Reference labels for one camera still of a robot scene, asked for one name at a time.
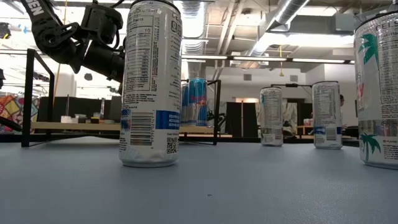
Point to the black cabinet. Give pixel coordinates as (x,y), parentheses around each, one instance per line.
(77,107)
(248,119)

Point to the white Celsius can blue band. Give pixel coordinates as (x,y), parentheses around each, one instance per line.
(327,115)
(149,77)

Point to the silver ribbed air duct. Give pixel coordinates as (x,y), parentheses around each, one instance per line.
(191,18)

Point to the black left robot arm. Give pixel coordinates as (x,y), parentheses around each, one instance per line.
(53,40)

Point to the black metal bar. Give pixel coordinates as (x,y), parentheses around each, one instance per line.
(292,85)

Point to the person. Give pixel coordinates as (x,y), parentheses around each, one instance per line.
(342,101)

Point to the black table frame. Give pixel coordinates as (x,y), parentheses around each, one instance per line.
(351,143)

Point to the long ceiling light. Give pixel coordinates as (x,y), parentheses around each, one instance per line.
(259,58)
(317,60)
(202,57)

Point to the grey rectangular air duct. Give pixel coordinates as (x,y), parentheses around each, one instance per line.
(311,23)

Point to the white Celsius Peach Vibe can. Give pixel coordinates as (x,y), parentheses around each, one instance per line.
(379,93)
(272,115)

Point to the blue table mat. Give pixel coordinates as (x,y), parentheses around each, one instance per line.
(233,186)

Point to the wooden shelf black metal frame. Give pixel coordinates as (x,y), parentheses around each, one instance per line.
(77,126)

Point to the blue silver Red Bull can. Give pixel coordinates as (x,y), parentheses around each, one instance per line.
(197,105)
(185,105)

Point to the silver round air duct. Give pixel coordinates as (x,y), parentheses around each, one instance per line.
(280,18)

